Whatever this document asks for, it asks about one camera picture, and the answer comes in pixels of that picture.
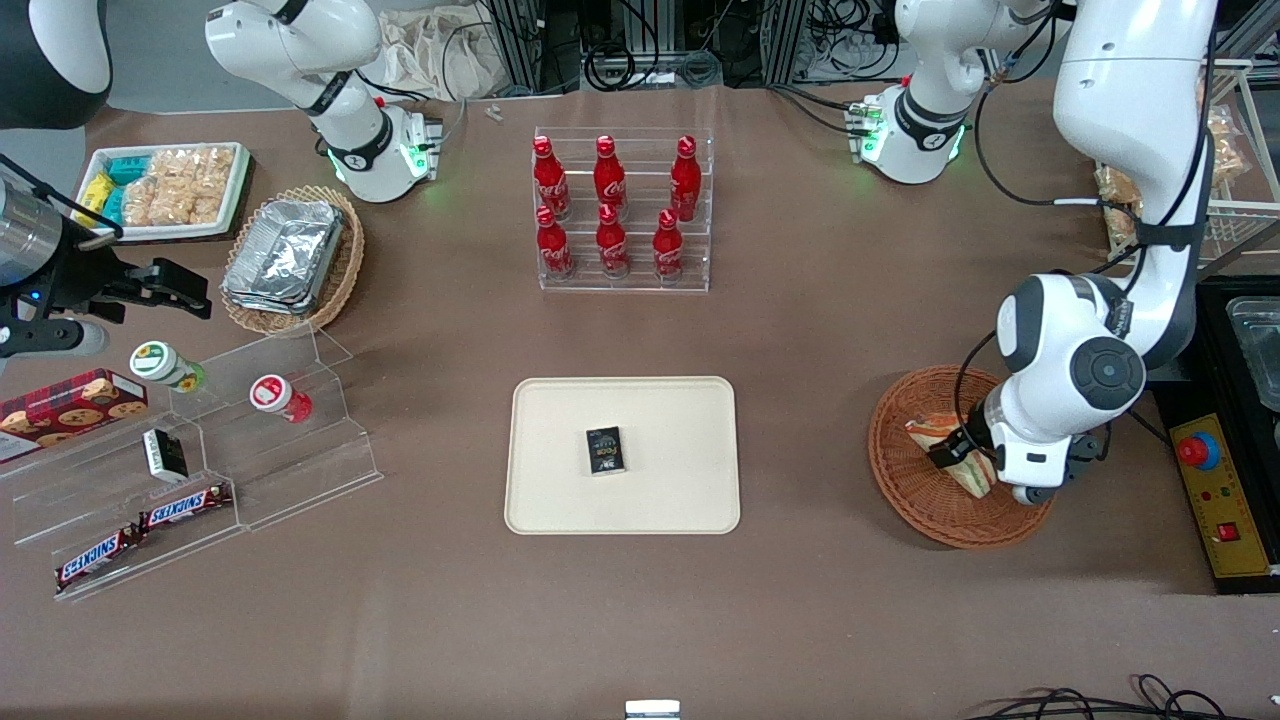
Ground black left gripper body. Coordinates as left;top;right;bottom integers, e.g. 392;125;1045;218
928;428;989;471

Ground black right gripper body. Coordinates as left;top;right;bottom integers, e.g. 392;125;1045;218
28;240;113;323

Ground triangle sandwich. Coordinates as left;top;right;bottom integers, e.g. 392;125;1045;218
905;412;998;499

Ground brown wicker basket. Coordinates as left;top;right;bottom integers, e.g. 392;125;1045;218
868;365;1056;549

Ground white rectangular snack tray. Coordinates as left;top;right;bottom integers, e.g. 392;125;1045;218
75;142;254;244

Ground aluminium foil tray stack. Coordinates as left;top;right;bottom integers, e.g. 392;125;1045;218
222;198;346;316

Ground light wicker basket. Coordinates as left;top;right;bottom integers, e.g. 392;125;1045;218
220;185;366;336

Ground beige plastic tray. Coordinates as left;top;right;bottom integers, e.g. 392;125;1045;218
504;376;742;536

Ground green sunflower lid cup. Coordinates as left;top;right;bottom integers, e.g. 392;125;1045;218
129;340;207;393

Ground red tartan cookie box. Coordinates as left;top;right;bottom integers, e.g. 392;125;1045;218
0;368;149;463

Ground red strawberry lid cup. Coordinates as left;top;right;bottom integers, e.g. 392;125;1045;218
249;374;314;424

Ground small black white box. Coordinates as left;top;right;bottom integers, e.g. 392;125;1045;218
142;428;189;483

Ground clear acrylic stepped riser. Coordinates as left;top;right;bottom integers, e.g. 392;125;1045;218
0;400;246;603
170;325;384;531

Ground Snickers chocolate bar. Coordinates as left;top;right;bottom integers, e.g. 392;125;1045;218
137;483;234;532
54;526;142;592

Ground black yellow control box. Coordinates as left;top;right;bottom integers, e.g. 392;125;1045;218
1150;385;1280;596

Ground cream cloth bag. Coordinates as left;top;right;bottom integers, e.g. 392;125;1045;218
385;10;501;101

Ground red cola bottle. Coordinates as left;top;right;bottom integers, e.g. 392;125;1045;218
535;206;575;281
533;136;571;221
669;136;703;223
595;203;631;279
594;135;629;216
652;208;686;283

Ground small black printed packet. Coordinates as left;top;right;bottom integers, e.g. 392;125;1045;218
585;426;627;476

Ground clear acrylic bottle rack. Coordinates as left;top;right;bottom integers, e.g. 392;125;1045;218
533;126;715;294

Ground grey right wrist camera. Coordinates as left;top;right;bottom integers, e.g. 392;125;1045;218
0;318;108;361

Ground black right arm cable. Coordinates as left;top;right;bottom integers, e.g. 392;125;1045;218
0;155;123;241

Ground black cable bundle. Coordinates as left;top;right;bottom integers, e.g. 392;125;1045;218
965;675;1241;720

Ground white wire rack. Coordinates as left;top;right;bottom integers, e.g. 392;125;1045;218
1095;58;1280;279

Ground aluminium frame post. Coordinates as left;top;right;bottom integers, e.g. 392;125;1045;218
490;0;546;93
765;0;811;86

